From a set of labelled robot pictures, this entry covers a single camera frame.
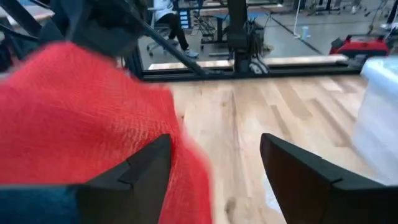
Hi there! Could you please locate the red floor machine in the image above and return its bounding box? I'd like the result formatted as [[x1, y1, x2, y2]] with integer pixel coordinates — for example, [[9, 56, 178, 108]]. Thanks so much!
[[328, 33, 391, 60]]

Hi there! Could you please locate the black diagonal frame strut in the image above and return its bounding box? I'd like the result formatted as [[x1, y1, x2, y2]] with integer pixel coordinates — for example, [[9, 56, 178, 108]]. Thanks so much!
[[136, 18, 206, 76]]

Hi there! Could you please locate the black rig column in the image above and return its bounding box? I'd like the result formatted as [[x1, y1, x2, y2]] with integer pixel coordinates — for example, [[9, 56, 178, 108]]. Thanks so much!
[[226, 0, 254, 75]]

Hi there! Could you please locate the black table edge frame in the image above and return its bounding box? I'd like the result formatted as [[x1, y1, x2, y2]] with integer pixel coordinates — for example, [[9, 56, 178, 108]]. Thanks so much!
[[136, 63, 363, 83]]

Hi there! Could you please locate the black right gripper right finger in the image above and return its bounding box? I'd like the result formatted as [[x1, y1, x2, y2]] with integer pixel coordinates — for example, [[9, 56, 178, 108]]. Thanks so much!
[[259, 133, 398, 224]]

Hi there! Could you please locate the person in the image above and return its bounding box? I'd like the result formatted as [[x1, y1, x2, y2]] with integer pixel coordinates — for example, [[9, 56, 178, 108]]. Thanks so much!
[[153, 0, 200, 59]]

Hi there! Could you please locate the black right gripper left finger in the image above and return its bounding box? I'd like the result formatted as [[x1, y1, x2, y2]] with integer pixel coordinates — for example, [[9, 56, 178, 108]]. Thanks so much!
[[0, 133, 174, 224]]

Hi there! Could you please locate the clear plastic storage bin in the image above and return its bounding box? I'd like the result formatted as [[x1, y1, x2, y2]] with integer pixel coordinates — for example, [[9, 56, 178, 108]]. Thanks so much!
[[352, 55, 398, 187]]

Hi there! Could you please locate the red elastic bandage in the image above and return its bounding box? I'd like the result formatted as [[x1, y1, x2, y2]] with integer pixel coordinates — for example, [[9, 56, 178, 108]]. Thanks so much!
[[0, 42, 215, 224]]

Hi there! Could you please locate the office chair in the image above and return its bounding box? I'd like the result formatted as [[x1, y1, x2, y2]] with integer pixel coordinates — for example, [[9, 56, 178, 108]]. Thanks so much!
[[146, 7, 177, 57]]

